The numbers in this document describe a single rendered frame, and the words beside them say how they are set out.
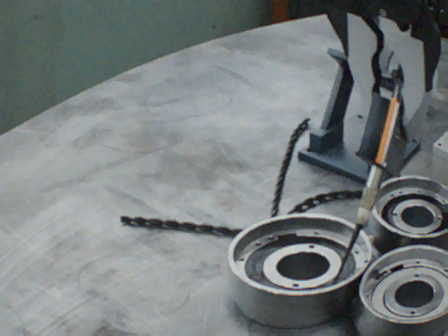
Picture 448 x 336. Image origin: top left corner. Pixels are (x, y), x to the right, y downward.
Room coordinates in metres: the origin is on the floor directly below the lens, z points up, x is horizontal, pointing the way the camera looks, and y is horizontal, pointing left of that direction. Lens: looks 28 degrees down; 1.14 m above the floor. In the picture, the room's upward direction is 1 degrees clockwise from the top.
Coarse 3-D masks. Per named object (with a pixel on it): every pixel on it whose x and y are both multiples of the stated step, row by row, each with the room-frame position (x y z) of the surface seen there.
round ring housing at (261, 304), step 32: (256, 224) 0.48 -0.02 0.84; (288, 224) 0.49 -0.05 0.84; (320, 224) 0.49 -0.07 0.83; (352, 224) 0.48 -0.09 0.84; (288, 256) 0.46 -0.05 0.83; (320, 256) 0.46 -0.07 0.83; (256, 288) 0.40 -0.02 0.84; (352, 288) 0.40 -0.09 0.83; (256, 320) 0.41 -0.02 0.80; (288, 320) 0.40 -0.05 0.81; (320, 320) 0.40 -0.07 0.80
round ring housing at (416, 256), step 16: (384, 256) 0.43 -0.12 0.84; (400, 256) 0.43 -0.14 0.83; (416, 256) 0.43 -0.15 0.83; (432, 256) 0.43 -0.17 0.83; (368, 272) 0.41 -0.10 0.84; (384, 272) 0.43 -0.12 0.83; (368, 288) 0.40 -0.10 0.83; (400, 288) 0.40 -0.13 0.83; (416, 288) 0.40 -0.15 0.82; (432, 288) 0.39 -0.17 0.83; (368, 304) 0.37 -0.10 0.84; (384, 304) 0.38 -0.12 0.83; (400, 304) 0.40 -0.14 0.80; (416, 304) 0.40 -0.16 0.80; (432, 304) 0.37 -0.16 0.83; (368, 320) 0.36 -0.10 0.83; (384, 320) 0.35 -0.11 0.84; (400, 320) 0.34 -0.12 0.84; (416, 320) 0.34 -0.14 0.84; (432, 320) 0.33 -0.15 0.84
